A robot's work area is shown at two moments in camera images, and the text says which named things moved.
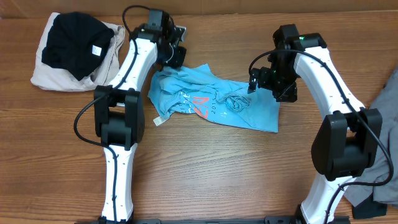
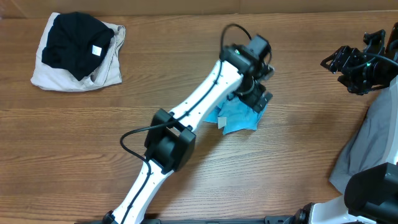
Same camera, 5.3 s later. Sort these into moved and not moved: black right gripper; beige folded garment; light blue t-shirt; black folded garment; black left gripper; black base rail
Moved: black right gripper; black left gripper; light blue t-shirt
Not moved: black base rail; beige folded garment; black folded garment
